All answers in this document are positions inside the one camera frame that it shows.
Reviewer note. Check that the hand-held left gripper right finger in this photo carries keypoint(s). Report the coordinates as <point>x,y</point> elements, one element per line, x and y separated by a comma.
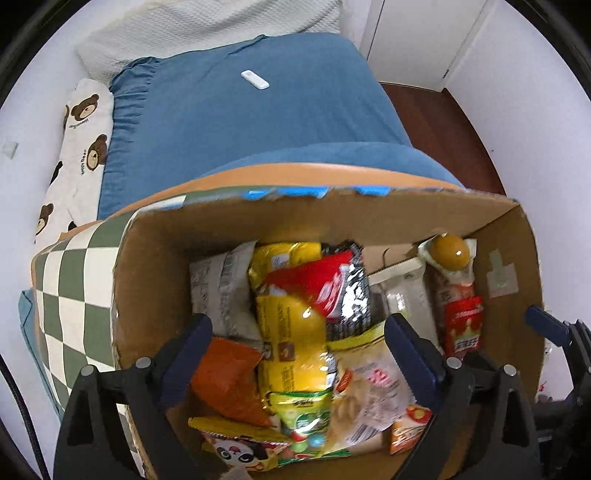
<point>411,360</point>

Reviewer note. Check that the braised egg packet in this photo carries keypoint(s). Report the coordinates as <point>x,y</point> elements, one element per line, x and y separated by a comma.
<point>450,254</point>

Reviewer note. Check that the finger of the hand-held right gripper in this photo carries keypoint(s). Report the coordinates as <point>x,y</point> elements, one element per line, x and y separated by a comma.
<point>547,323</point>

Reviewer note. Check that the panda print snack packet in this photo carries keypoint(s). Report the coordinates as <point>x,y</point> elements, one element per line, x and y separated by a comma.
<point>240,450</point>

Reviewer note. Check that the green yellow candy packet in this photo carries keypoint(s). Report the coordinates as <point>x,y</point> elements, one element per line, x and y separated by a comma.
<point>302,413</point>

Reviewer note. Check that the red crown print snack packet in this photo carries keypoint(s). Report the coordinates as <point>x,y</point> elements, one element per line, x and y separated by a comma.
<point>464,327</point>

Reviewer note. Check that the large yellow snack packet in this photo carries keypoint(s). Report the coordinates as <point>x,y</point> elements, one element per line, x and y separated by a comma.
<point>286,341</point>

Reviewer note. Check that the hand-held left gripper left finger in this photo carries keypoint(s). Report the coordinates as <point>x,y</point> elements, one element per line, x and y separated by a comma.
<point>187,355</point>

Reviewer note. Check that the bear print pillow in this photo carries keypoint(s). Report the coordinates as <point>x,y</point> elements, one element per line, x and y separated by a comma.
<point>78,152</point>

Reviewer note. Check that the red black snack packet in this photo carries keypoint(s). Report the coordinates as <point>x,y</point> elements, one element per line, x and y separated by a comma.
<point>346,295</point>

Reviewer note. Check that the white wall socket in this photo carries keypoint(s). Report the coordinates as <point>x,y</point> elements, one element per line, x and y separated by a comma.
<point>9,149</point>

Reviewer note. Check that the blue bed sheet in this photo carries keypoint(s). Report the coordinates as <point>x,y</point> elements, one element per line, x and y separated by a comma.
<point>254,129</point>

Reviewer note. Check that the orange printed snack packet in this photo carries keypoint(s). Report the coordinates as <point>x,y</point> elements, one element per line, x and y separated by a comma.
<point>406,431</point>

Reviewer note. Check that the plain orange chip bag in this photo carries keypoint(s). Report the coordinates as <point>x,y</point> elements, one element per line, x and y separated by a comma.
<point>226,383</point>

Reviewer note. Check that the brown cardboard box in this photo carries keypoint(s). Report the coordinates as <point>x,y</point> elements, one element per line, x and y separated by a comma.
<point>323,217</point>

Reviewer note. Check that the grey white snack packet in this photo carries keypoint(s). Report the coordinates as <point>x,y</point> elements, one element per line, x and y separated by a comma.
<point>221,286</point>

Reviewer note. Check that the white remote control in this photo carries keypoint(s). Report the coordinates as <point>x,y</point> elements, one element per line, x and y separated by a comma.
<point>255,79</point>

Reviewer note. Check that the white textured quilt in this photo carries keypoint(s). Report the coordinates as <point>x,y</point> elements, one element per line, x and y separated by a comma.
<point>184,27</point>

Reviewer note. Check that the white flat snack packet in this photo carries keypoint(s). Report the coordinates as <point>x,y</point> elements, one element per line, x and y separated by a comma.
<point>406,295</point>

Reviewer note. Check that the white door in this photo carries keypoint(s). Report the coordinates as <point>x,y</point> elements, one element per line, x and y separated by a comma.
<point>415,37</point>

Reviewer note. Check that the clear white snack packet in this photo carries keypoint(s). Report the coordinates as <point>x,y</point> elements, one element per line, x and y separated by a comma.
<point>369,392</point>

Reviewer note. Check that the green white checkered mat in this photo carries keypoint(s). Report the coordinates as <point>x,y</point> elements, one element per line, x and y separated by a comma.
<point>69,286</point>

